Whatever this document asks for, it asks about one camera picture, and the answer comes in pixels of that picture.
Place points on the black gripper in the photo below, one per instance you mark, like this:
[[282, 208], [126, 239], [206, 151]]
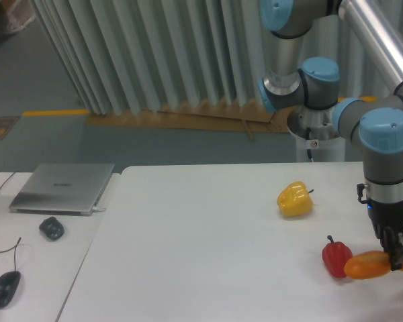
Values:
[[385, 209]]

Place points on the orange baguette bread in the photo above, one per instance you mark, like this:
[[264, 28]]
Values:
[[372, 264]]

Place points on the black computer mouse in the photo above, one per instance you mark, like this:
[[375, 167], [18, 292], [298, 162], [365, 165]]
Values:
[[9, 283]]

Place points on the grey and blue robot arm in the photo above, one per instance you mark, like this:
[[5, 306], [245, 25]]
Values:
[[374, 128]]

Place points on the red bell pepper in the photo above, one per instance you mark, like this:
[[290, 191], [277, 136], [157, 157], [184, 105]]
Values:
[[335, 255]]

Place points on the yellow bell pepper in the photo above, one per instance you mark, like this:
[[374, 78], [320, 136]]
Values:
[[295, 200]]

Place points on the brown cardboard sheet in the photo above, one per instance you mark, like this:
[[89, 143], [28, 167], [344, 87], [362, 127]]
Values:
[[250, 119]]

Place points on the white laptop charging plug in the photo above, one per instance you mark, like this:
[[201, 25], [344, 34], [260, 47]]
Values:
[[97, 209]]

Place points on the grey folding partition screen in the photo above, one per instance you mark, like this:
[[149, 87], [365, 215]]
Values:
[[152, 54]]

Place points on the black open earbud case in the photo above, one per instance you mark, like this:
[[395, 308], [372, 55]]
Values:
[[52, 228]]

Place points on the silver closed laptop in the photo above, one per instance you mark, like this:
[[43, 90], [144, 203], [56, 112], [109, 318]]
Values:
[[64, 189]]

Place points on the clear plastic bag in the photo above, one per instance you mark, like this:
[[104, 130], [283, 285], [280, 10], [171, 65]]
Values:
[[15, 16]]

